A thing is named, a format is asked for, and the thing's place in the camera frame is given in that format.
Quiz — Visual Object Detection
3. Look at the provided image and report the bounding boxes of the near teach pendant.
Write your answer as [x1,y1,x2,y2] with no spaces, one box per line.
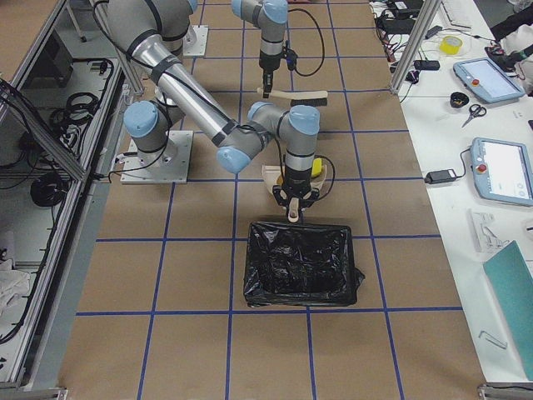
[470,137,532,207]

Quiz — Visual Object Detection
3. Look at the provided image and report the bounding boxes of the teal folder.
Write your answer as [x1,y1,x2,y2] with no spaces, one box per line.
[483,241,532,380]

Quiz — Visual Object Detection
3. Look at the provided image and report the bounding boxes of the beige hand brush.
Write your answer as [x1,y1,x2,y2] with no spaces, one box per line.
[257,87,328,107]

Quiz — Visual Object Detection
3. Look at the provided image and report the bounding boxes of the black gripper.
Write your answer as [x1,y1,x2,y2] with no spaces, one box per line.
[260,62,276,98]
[271,178,320,209]

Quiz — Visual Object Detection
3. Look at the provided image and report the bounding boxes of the beige dustpan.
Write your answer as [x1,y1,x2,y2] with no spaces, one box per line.
[262,165,336,223]

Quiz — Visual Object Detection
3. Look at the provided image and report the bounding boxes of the black scissors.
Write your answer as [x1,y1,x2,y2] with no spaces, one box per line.
[461,103,487,128]

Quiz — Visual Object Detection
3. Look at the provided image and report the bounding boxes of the bin with black bag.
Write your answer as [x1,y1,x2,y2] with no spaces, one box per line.
[243,222,365,307]

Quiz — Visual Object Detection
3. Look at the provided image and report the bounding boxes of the black power adapter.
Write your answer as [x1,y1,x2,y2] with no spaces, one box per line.
[424,169,458,184]

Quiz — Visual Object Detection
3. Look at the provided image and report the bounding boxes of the allen key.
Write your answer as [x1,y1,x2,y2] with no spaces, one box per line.
[478,330,508,350]

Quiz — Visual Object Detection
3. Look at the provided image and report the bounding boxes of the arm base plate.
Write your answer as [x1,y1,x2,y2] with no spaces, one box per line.
[182,25,209,58]
[120,130,193,185]

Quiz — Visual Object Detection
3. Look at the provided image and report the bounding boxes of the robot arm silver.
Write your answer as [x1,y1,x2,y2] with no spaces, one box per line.
[232,1,288,98]
[102,1,322,217]

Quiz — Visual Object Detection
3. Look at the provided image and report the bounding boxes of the yellow tape roll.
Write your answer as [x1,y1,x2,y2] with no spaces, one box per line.
[439,35,463,56]

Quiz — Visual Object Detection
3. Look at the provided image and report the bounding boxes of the far teach pendant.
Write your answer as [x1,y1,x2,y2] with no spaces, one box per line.
[453,57,525,103]

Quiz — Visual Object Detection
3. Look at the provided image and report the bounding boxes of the clear plastic bag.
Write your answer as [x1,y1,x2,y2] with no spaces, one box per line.
[468,209,511,253]

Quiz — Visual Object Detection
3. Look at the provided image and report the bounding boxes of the yellow sponge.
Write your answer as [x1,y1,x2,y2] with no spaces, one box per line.
[311,157,323,178]

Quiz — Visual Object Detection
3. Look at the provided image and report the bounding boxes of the teach pendant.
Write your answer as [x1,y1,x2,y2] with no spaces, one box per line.
[470,137,532,207]
[453,57,525,103]

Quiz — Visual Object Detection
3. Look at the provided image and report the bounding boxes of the aluminium frame post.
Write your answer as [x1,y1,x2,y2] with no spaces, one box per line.
[390,0,441,94]

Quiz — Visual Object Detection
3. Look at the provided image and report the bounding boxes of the small black bowl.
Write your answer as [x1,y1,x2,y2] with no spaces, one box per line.
[449,92,470,109]

